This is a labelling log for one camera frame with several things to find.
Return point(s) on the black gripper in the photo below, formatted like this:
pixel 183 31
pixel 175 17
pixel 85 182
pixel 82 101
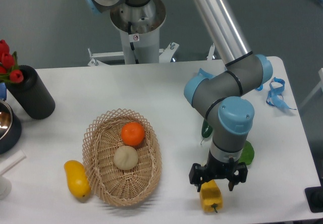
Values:
pixel 232 170

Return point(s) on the yellow bell pepper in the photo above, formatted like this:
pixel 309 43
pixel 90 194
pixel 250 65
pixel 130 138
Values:
pixel 210 197

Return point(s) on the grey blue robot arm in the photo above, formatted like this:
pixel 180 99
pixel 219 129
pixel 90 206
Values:
pixel 217 98

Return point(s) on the green bok choy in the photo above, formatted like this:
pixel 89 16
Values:
pixel 247 155

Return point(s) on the green cucumber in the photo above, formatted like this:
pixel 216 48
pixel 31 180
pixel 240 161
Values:
pixel 206 130

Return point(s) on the woven wicker basket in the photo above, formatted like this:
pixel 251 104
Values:
pixel 112 185

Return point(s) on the white steamed bun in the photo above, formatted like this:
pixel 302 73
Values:
pixel 126 158

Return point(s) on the orange fruit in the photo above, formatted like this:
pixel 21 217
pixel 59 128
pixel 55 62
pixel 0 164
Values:
pixel 132 133

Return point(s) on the black device at edge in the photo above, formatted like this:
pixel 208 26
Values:
pixel 314 198

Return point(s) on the crumpled blue tape ribbon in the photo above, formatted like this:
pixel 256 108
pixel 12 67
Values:
pixel 275 96

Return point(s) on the blue tape strip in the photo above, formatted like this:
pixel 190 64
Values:
pixel 205 74

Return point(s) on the yellow mango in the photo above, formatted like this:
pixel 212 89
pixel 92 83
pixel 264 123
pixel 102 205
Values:
pixel 77 180

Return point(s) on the black cylindrical vase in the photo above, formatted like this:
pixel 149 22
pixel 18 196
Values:
pixel 32 94

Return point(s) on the white lamp stand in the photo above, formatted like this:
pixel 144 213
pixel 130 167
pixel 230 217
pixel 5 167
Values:
pixel 6 165

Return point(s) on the dark metal bowl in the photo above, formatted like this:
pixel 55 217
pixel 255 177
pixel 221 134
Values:
pixel 11 128

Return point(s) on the blue object at left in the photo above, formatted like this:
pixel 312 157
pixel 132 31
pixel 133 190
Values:
pixel 3 92

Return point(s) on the red tulip bouquet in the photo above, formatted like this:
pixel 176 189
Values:
pixel 10 72

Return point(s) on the white base bracket frame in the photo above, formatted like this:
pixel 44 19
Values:
pixel 166 55

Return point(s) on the white frame at right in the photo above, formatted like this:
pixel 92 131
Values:
pixel 314 94

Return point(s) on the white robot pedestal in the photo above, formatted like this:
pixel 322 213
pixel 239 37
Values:
pixel 139 30

